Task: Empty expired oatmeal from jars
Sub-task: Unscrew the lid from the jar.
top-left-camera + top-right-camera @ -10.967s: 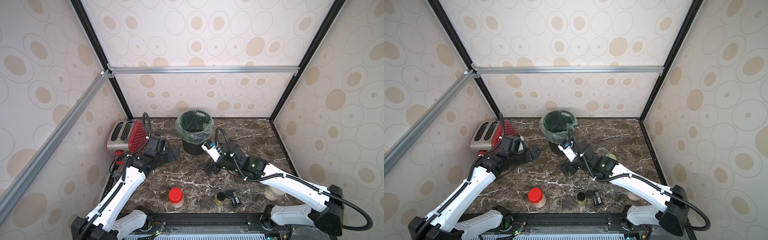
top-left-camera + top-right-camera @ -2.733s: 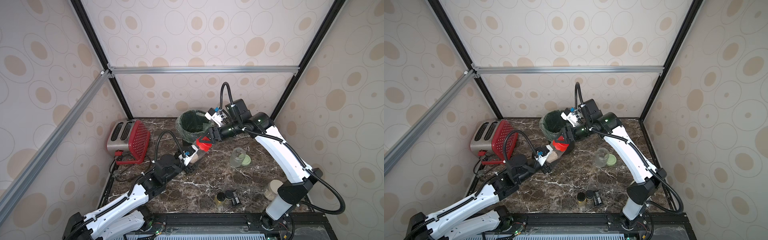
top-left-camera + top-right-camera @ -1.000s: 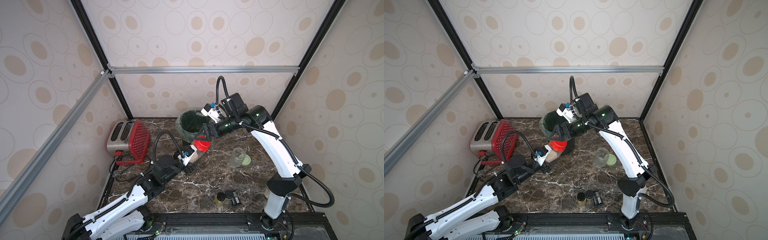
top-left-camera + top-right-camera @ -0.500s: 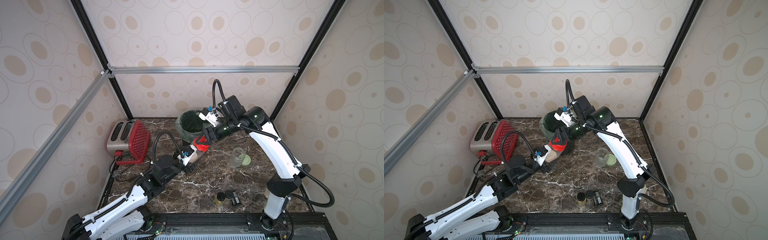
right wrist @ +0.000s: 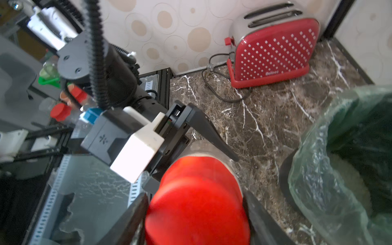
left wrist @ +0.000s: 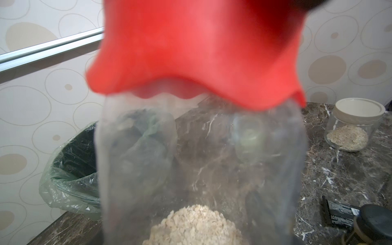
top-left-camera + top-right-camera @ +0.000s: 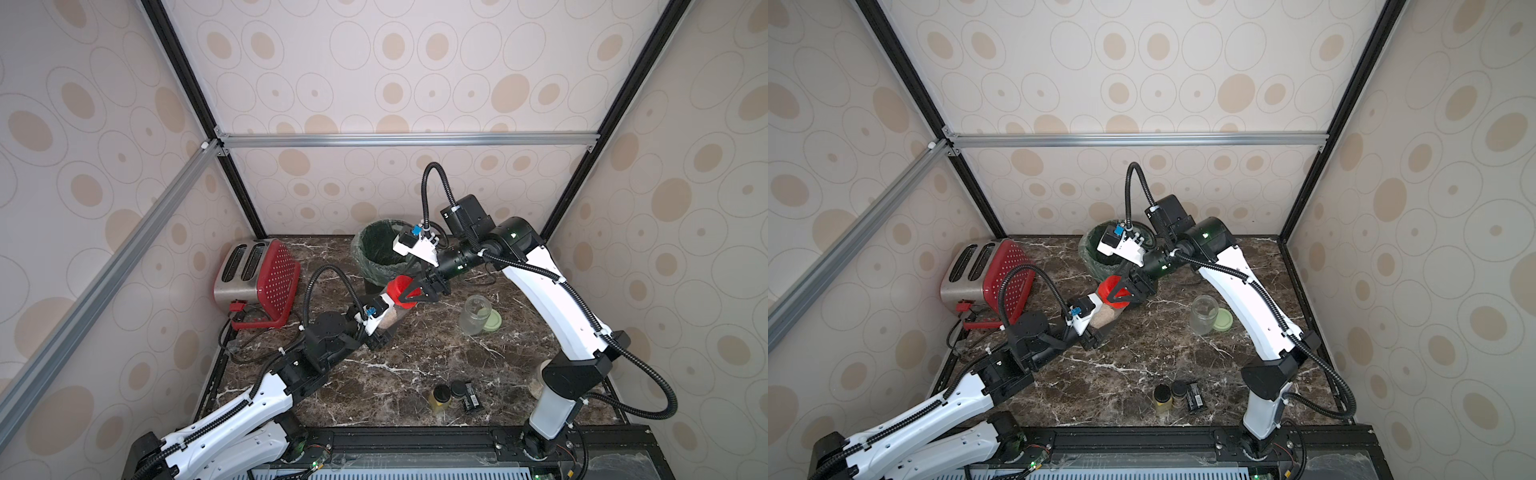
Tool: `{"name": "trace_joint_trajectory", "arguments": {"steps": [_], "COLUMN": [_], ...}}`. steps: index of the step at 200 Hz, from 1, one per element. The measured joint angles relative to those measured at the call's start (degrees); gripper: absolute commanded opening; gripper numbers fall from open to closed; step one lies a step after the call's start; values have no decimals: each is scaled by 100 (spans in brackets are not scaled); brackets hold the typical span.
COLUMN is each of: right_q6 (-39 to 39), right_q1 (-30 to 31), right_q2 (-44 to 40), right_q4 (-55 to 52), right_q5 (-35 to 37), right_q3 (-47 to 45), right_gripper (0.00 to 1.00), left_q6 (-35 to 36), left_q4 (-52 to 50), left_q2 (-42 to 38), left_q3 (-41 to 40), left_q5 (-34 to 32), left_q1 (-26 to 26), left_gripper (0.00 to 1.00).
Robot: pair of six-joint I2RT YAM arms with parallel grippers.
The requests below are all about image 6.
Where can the red lid oatmeal jar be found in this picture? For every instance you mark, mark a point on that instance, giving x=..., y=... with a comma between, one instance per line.
x=201, y=139

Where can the black trash bin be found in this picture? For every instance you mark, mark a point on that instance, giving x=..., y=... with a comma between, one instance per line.
x=93, y=216

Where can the beige lid jar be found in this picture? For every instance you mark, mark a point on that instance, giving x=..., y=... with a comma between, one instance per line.
x=352, y=123

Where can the small black box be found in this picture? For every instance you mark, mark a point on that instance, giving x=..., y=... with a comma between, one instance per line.
x=338, y=215

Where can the yellow spice jar black lid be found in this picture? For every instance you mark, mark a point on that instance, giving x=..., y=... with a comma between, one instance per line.
x=372, y=226

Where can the aluminium frame rail left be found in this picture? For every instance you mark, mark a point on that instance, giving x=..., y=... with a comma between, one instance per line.
x=45, y=50

